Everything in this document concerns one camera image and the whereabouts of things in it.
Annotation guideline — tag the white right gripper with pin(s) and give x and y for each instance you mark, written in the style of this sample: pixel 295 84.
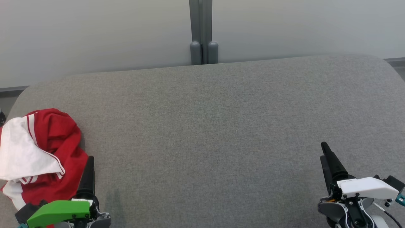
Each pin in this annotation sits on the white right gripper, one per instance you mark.
pixel 364 188

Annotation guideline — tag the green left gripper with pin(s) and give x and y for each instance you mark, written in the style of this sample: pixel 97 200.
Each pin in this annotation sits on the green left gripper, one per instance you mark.
pixel 60 212

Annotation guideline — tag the red white jersey with print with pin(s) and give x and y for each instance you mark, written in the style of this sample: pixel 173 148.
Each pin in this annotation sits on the red white jersey with print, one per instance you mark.
pixel 19 152

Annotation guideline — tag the red white garment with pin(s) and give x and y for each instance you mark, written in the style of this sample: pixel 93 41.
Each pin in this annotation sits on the red white garment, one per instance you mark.
pixel 41 193

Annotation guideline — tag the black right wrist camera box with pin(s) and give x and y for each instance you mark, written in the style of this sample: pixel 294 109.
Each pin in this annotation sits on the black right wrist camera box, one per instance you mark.
pixel 394 183

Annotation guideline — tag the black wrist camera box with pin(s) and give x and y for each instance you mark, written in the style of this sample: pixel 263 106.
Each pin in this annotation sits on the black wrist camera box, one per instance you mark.
pixel 25 212
pixel 394 183

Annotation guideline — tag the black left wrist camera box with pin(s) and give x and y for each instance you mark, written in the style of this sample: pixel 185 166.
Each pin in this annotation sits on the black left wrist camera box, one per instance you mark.
pixel 25 212

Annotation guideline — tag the grey partition post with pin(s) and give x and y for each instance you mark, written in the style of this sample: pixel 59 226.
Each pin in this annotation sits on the grey partition post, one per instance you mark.
pixel 202 31

